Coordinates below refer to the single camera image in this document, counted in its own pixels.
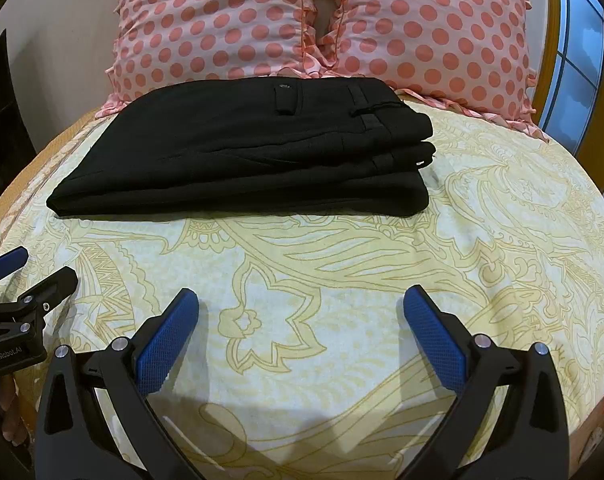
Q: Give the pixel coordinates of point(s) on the wooden framed glass door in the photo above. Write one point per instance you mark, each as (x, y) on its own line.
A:
(579, 45)

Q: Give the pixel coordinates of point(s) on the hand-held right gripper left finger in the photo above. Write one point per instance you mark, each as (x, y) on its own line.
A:
(162, 350)

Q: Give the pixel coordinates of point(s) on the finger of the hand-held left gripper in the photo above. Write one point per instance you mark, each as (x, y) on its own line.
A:
(52, 287)
(4, 265)

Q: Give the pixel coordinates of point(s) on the pink polka dot ruffled pillow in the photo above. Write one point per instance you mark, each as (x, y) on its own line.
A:
(207, 25)
(432, 30)

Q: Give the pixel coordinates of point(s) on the black pants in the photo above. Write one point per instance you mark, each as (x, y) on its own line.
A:
(242, 160)

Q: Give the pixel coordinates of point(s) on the bed with yellow patterned sheet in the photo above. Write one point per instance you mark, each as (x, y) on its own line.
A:
(342, 290)

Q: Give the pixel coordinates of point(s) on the dark wooden cabinet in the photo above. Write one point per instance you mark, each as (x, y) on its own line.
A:
(2, 110)

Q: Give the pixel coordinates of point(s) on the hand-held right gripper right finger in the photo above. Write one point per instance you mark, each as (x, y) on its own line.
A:
(434, 347)

